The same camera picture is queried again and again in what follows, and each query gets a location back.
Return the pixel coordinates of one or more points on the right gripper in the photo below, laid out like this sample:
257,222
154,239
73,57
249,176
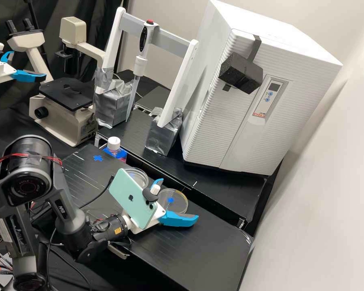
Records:
138,229

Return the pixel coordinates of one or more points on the pipette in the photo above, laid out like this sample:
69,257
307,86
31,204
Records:
146,39

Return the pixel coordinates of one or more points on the incubator door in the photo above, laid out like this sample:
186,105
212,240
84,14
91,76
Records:
236,130

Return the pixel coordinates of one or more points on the blue bottle holder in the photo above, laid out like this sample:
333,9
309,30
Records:
115,152

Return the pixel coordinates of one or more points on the white incubator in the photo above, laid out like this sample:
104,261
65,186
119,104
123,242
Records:
215,36

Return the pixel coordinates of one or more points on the petri dish lid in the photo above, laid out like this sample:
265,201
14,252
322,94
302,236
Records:
177,201

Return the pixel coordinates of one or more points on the white pipette stand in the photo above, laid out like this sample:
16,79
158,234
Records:
179,88

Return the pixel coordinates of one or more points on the small bottle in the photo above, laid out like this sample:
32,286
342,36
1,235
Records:
114,142

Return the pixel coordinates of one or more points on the cream microscope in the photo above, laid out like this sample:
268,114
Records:
63,118

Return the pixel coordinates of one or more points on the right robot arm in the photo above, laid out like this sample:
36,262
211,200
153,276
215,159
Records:
27,179

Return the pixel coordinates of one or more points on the black platform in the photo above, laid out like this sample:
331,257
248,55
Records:
157,169
182,251

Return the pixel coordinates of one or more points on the petri dish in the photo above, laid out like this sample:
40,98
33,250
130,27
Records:
138,175

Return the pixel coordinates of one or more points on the right wrist camera phone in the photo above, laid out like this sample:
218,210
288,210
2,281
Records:
130,194

